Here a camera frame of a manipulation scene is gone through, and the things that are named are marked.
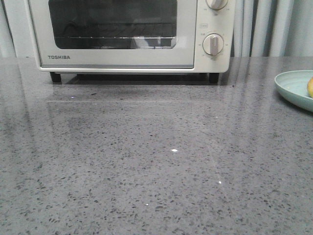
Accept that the oven glass door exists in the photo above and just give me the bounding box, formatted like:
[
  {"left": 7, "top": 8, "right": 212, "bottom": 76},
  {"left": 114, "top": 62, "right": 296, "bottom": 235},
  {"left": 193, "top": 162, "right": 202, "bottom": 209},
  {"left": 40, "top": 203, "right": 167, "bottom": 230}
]
[{"left": 28, "top": 0, "right": 197, "bottom": 69}]

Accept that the golden croissant bread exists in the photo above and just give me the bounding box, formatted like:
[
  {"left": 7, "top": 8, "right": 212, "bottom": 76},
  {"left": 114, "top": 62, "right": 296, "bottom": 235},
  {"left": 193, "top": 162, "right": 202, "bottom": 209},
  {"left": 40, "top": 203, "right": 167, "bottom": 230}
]
[{"left": 307, "top": 77, "right": 313, "bottom": 98}]

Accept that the right black oven foot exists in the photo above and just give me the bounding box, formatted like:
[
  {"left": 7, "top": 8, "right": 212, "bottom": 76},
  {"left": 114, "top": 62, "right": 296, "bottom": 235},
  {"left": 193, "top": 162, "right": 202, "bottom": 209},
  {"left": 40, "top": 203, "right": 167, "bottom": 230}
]
[{"left": 209, "top": 73, "right": 220, "bottom": 84}]

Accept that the black oven foot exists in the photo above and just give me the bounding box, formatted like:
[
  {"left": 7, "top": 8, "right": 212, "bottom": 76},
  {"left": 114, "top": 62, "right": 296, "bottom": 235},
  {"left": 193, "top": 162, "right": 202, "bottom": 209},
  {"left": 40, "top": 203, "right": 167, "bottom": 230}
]
[
  {"left": 50, "top": 72, "right": 62, "bottom": 83},
  {"left": 209, "top": 73, "right": 220, "bottom": 84}
]

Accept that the lower oven control knob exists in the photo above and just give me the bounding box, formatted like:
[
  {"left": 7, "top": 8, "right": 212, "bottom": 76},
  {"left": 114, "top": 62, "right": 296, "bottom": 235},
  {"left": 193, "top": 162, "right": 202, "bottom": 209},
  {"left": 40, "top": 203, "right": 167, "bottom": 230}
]
[{"left": 202, "top": 34, "right": 224, "bottom": 56}]

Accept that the oven control knob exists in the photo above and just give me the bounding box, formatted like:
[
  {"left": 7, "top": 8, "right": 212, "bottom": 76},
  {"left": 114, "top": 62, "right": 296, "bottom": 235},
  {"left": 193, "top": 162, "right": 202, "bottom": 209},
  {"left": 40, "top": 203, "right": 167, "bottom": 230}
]
[
  {"left": 206, "top": 0, "right": 228, "bottom": 10},
  {"left": 202, "top": 34, "right": 224, "bottom": 56}
]

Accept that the left black oven foot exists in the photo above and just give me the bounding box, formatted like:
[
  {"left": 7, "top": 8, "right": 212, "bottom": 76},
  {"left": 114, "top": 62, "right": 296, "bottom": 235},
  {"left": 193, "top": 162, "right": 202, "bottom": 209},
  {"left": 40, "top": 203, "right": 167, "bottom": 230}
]
[{"left": 50, "top": 72, "right": 62, "bottom": 83}]

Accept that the white Toshiba toaster oven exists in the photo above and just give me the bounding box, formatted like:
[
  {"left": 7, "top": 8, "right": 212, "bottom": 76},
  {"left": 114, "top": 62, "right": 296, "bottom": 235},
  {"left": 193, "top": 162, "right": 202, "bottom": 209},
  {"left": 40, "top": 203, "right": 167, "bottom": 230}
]
[{"left": 25, "top": 0, "right": 236, "bottom": 74}]

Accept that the upper oven control knob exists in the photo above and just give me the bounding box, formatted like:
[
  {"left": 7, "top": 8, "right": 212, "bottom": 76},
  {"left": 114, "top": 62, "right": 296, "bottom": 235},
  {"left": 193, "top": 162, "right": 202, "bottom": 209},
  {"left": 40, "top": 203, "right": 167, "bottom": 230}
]
[{"left": 206, "top": 0, "right": 228, "bottom": 10}]

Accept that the light green plate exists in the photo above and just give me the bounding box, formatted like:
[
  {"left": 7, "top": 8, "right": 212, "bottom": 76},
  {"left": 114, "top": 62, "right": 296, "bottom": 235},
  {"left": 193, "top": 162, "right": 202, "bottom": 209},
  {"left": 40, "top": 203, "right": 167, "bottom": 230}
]
[{"left": 274, "top": 70, "right": 313, "bottom": 112}]

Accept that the wire oven rack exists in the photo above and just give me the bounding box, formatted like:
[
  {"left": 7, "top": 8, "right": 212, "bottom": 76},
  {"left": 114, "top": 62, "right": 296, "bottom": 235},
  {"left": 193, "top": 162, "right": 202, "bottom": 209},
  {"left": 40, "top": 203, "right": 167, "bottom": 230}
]
[{"left": 55, "top": 23, "right": 177, "bottom": 49}]

